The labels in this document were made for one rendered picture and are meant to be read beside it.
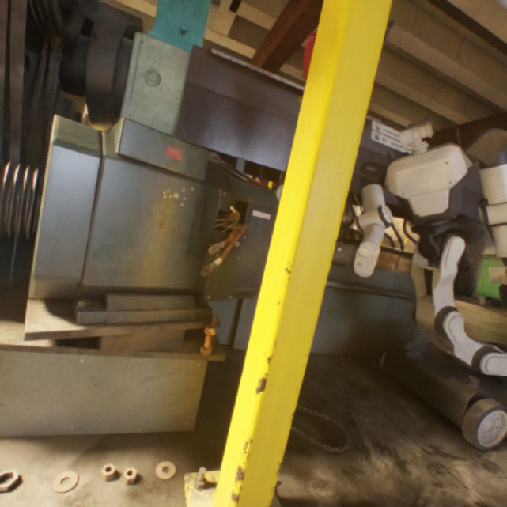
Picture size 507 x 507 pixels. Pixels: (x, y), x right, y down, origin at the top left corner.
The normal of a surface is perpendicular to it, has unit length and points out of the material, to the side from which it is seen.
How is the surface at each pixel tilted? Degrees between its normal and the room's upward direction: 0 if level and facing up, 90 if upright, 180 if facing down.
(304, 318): 90
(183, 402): 90
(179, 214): 90
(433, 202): 114
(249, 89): 78
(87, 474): 0
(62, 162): 90
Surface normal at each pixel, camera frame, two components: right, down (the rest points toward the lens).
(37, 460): 0.21, -0.97
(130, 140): 0.59, 0.19
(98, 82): 0.17, 0.59
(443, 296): 0.22, 0.13
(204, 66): 0.33, -0.06
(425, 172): -0.58, 0.37
